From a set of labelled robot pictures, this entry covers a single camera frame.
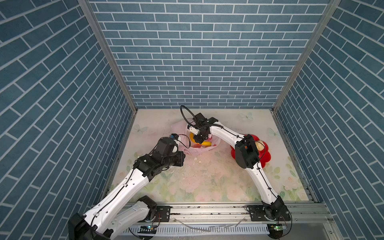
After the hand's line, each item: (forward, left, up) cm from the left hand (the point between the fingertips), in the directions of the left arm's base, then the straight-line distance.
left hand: (186, 156), depth 75 cm
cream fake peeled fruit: (+11, -45, -10) cm, 47 cm away
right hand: (+21, -5, -15) cm, 26 cm away
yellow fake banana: (+16, -11, -13) cm, 23 cm away
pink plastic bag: (+12, +2, -7) cm, 14 cm away
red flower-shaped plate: (+7, -48, -13) cm, 50 cm away
